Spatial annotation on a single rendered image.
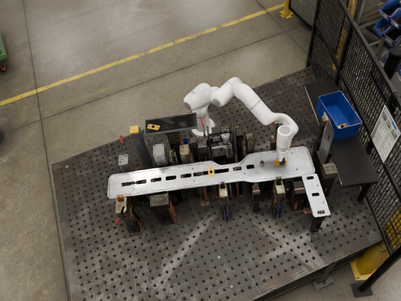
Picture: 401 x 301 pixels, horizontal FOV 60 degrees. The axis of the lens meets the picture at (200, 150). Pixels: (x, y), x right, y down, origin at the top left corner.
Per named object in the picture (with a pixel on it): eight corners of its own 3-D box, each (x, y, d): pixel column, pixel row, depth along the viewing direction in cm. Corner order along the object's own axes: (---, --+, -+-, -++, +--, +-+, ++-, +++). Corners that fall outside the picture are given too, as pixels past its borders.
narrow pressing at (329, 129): (323, 165, 224) (333, 133, 196) (318, 151, 231) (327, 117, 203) (324, 165, 224) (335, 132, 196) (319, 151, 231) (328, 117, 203)
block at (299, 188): (289, 214, 239) (293, 195, 216) (285, 200, 246) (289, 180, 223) (303, 212, 239) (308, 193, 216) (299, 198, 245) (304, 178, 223)
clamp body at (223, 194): (221, 223, 242) (216, 200, 214) (218, 206, 249) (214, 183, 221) (234, 221, 241) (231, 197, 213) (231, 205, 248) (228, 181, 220)
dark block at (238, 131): (238, 169, 265) (236, 135, 231) (236, 161, 269) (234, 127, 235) (244, 168, 265) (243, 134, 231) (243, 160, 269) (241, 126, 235)
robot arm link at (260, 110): (262, 95, 213) (294, 131, 216) (246, 111, 207) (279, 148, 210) (270, 89, 205) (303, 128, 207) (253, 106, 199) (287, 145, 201)
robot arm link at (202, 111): (189, 113, 267) (184, 92, 247) (205, 98, 273) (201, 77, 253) (200, 121, 262) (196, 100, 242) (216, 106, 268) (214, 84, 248)
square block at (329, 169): (316, 200, 242) (325, 174, 213) (313, 191, 247) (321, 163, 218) (327, 199, 242) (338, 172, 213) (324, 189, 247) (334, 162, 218)
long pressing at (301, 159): (106, 203, 228) (105, 202, 227) (108, 174, 241) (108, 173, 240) (316, 174, 222) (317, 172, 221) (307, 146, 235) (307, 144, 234)
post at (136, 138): (144, 169, 275) (129, 135, 240) (145, 161, 280) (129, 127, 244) (154, 168, 275) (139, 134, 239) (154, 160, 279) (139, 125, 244)
